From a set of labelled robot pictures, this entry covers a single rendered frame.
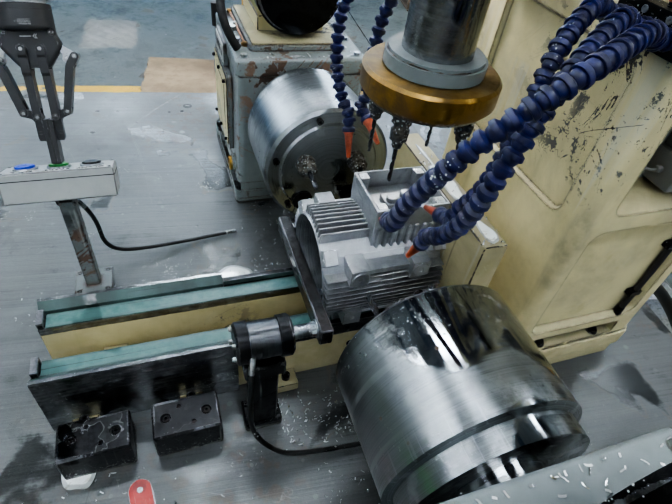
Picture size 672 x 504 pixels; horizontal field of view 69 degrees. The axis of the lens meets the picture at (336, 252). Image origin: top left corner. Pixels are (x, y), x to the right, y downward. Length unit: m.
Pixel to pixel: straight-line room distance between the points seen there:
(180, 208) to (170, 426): 0.59
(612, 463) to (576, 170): 0.38
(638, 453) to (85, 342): 0.78
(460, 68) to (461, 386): 0.36
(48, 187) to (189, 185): 0.47
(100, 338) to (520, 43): 0.81
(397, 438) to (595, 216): 0.40
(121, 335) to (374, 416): 0.50
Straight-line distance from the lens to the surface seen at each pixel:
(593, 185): 0.72
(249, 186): 1.22
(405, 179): 0.82
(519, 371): 0.55
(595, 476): 0.53
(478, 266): 0.72
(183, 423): 0.81
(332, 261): 0.71
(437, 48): 0.62
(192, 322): 0.90
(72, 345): 0.93
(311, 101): 0.93
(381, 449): 0.57
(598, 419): 1.06
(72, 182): 0.91
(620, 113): 0.69
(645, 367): 1.20
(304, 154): 0.92
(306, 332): 0.70
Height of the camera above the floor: 1.58
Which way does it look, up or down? 43 degrees down
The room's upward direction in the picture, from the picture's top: 9 degrees clockwise
